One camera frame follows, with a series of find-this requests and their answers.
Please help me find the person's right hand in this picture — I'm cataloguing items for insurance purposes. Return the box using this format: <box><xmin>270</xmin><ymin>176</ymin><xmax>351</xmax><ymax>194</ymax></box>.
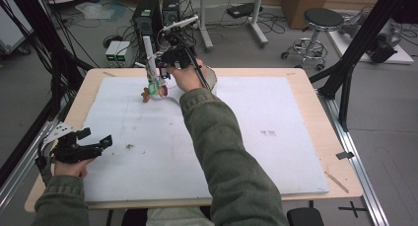
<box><xmin>166</xmin><ymin>58</ymin><xmax>212</xmax><ymax>93</ymax></box>

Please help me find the thin wooden stick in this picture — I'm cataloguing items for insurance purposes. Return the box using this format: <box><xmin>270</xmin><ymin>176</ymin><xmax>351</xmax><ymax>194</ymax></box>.
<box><xmin>324</xmin><ymin>171</ymin><xmax>350</xmax><ymax>194</ymax></box>

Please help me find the person's left hand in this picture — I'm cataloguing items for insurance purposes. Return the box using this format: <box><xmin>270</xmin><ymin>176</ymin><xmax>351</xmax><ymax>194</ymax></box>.
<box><xmin>53</xmin><ymin>156</ymin><xmax>95</xmax><ymax>180</ymax></box>

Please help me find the black round stool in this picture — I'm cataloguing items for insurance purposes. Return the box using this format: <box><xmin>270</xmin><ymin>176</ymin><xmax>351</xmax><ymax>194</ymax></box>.
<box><xmin>280</xmin><ymin>7</ymin><xmax>345</xmax><ymax>72</ymax></box>

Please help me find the white power supply box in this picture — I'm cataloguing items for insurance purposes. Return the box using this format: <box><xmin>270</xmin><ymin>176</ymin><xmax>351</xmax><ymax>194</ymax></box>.
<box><xmin>104</xmin><ymin>40</ymin><xmax>121</xmax><ymax>68</ymax></box>
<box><xmin>115</xmin><ymin>40</ymin><xmax>133</xmax><ymax>68</ymax></box>

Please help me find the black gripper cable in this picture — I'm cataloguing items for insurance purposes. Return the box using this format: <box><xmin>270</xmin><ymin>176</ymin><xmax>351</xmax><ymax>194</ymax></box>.
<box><xmin>172</xmin><ymin>32</ymin><xmax>212</xmax><ymax>92</ymax></box>
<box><xmin>34</xmin><ymin>138</ymin><xmax>55</xmax><ymax>188</ymax></box>

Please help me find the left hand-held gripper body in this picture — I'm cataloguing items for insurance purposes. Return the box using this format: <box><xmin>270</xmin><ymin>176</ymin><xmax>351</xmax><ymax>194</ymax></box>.
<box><xmin>41</xmin><ymin>121</ymin><xmax>104</xmax><ymax>165</ymax></box>

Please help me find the black chair seat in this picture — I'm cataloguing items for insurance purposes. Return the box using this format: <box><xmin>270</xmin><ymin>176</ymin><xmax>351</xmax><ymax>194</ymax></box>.
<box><xmin>286</xmin><ymin>207</ymin><xmax>325</xmax><ymax>226</ymax></box>

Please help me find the white foam mat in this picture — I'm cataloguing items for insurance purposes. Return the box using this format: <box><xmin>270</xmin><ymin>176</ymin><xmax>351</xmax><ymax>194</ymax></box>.
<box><xmin>82</xmin><ymin>76</ymin><xmax>330</xmax><ymax>203</ymax></box>

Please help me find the small black computer tower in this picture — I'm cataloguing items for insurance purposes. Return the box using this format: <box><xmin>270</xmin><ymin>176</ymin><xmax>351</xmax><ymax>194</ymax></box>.
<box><xmin>162</xmin><ymin>0</ymin><xmax>182</xmax><ymax>27</ymax></box>

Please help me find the tall cardboard box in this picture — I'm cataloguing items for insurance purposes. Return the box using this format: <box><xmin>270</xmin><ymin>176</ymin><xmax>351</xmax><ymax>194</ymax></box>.
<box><xmin>281</xmin><ymin>0</ymin><xmax>331</xmax><ymax>31</ymax></box>

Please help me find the black tape piece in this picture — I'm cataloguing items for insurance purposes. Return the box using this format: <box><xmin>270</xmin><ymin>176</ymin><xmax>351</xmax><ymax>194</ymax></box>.
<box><xmin>335</xmin><ymin>151</ymin><xmax>356</xmax><ymax>161</ymax></box>

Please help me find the black metal frame post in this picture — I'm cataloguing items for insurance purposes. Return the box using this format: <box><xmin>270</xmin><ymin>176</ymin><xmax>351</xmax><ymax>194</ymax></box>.
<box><xmin>309</xmin><ymin>0</ymin><xmax>418</xmax><ymax>132</ymax></box>
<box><xmin>0</xmin><ymin>0</ymin><xmax>94</xmax><ymax>188</ymax></box>

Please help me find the white egg-shaped ceramic bowl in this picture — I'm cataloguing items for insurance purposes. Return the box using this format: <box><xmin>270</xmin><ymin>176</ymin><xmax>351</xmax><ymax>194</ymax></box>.
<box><xmin>202</xmin><ymin>66</ymin><xmax>219</xmax><ymax>96</ymax></box>

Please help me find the white key hanger stand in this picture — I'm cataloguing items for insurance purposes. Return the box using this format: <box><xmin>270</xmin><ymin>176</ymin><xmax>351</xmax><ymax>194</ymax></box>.
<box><xmin>134</xmin><ymin>36</ymin><xmax>181</xmax><ymax>106</ymax></box>

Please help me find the white-legged desk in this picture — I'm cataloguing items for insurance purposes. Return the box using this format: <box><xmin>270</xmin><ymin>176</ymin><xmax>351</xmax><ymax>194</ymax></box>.
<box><xmin>196</xmin><ymin>0</ymin><xmax>270</xmax><ymax>53</ymax></box>

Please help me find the aluminium floor rail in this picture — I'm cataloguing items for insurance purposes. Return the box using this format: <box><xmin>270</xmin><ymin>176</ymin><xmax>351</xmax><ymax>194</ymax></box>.
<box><xmin>0</xmin><ymin>120</ymin><xmax>57</xmax><ymax>214</ymax></box>
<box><xmin>315</xmin><ymin>87</ymin><xmax>391</xmax><ymax>226</ymax></box>

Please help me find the flat black device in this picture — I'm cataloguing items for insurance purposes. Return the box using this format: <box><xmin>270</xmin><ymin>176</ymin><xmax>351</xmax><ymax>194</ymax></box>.
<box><xmin>226</xmin><ymin>2</ymin><xmax>264</xmax><ymax>20</ymax></box>

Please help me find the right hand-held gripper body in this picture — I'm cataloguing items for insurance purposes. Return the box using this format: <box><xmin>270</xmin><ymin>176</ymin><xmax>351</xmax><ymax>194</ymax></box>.
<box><xmin>157</xmin><ymin>15</ymin><xmax>200</xmax><ymax>70</ymax></box>

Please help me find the large black computer tower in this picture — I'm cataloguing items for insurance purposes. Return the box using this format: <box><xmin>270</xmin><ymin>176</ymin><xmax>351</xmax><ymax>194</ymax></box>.
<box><xmin>132</xmin><ymin>0</ymin><xmax>165</xmax><ymax>56</ymax></box>

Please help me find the white platform with black device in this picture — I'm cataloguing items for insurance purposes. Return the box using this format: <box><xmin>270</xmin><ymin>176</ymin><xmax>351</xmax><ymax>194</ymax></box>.
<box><xmin>326</xmin><ymin>7</ymin><xmax>416</xmax><ymax>66</ymax></box>

